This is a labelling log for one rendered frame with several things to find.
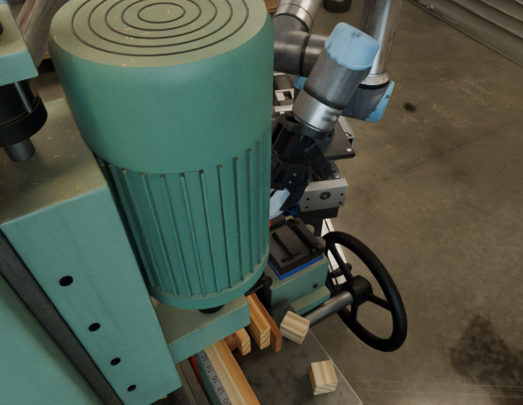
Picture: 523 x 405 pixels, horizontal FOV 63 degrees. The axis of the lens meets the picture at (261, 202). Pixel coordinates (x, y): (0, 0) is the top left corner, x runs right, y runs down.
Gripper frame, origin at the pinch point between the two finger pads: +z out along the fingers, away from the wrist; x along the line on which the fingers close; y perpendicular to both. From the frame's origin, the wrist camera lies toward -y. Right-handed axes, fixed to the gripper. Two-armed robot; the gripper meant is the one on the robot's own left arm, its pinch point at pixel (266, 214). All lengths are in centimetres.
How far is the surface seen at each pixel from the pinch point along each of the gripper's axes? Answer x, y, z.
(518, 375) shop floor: 42, -129, 46
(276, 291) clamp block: 10.5, -1.1, 9.8
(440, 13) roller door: -197, -308, -62
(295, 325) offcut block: 17.3, -1.5, 11.2
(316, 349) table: 21.8, -4.9, 13.4
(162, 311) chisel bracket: 10.6, 22.7, 9.8
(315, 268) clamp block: 10.4, -8.3, 4.8
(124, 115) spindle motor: 19, 42, -25
